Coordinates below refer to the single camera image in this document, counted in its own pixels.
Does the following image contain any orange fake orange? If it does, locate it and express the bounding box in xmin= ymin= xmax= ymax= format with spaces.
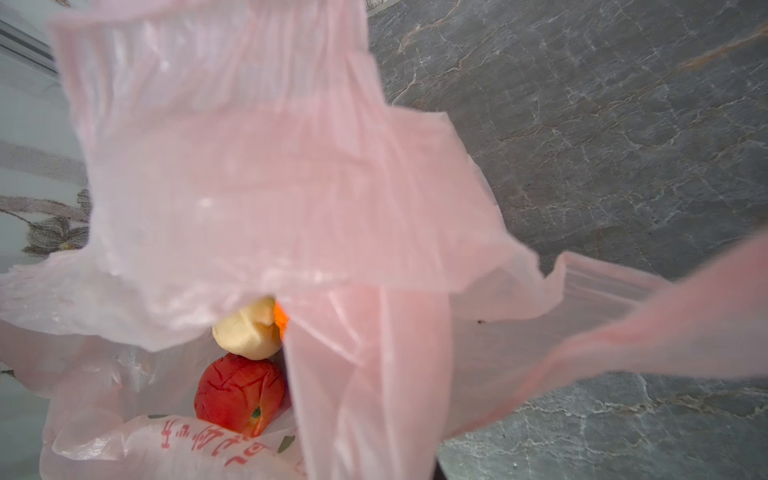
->
xmin=273 ymin=302 xmax=289 ymax=340

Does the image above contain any pink plastic bag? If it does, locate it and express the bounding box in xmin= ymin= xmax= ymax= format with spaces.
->
xmin=1 ymin=1 xmax=767 ymax=479

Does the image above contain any beige fake fruit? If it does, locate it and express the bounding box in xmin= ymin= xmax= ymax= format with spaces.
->
xmin=212 ymin=297 xmax=282 ymax=361

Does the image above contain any red fake apple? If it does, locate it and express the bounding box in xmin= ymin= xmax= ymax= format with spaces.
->
xmin=194 ymin=353 xmax=287 ymax=438

